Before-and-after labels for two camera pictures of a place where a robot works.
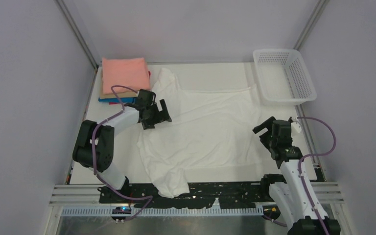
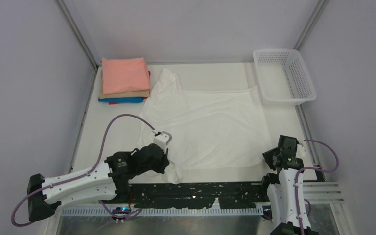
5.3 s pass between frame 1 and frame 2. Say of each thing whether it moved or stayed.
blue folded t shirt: stayed
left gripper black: moved
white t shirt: stayed
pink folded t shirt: stayed
